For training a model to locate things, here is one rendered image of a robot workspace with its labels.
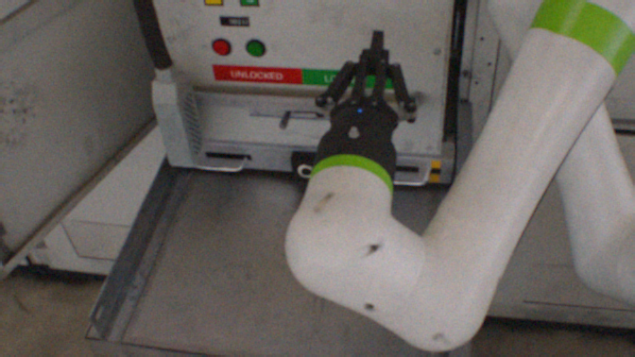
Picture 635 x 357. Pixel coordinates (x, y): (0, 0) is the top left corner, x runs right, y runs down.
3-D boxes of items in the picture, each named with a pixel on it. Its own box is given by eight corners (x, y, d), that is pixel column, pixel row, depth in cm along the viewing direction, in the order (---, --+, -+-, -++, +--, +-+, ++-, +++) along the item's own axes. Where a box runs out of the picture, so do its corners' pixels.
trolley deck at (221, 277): (465, 403, 98) (470, 384, 94) (94, 355, 108) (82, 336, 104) (470, 123, 145) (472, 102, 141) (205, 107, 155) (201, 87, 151)
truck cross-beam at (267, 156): (451, 183, 122) (454, 161, 118) (179, 163, 130) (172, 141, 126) (452, 165, 125) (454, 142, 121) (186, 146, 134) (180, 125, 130)
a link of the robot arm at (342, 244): (317, 235, 57) (253, 286, 64) (425, 298, 60) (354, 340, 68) (340, 131, 66) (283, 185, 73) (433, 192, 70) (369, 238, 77)
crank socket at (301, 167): (322, 182, 123) (320, 162, 120) (291, 179, 124) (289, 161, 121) (325, 172, 125) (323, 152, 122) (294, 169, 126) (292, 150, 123)
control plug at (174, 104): (195, 168, 116) (174, 90, 104) (169, 166, 117) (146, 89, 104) (207, 140, 121) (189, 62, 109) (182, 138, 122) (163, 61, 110)
